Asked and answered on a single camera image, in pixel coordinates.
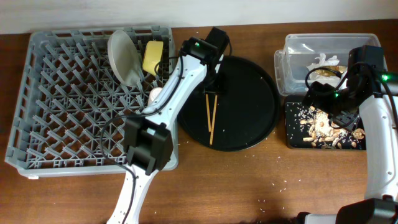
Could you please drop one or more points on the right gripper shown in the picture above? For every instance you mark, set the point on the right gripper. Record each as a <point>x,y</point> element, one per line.
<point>347,121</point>

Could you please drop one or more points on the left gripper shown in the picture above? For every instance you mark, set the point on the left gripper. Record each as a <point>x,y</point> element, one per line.
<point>215,87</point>

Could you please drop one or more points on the peanut shells and rice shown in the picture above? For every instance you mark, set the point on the peanut shells and rice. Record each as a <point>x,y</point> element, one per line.
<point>326,127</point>

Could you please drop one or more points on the wooden chopstick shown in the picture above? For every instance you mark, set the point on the wooden chopstick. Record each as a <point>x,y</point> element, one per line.
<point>208,112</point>
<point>213,119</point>

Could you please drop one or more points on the yellow bowl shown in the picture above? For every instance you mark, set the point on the yellow bowl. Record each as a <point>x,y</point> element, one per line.
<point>152,56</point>

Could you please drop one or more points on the pink plastic cup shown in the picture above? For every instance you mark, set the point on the pink plastic cup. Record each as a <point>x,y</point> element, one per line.
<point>153,95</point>

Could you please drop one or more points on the grey round plate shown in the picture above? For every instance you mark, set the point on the grey round plate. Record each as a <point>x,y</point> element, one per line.
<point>124,58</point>

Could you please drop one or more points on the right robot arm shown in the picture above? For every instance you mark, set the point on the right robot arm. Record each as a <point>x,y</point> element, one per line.
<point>369,90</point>

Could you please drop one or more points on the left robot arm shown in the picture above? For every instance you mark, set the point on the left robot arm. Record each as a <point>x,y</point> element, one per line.
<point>148,137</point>

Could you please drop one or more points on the grey dishwasher rack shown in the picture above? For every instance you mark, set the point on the grey dishwasher rack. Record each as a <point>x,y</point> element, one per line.
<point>66,120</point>

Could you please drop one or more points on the crumpled white tissue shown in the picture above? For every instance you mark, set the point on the crumpled white tissue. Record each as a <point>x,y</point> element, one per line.
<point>322,61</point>

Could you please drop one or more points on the gold foil wrapper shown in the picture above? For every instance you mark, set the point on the gold foil wrapper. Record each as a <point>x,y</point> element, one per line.
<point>331,71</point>

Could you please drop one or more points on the rectangular black tray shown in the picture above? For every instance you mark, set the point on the rectangular black tray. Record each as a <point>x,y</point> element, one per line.
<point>295,124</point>

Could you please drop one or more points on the round black tray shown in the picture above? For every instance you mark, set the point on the round black tray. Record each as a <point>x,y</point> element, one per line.
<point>247,111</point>

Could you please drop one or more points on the clear plastic bin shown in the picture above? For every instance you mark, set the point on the clear plastic bin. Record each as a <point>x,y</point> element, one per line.
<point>300,51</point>

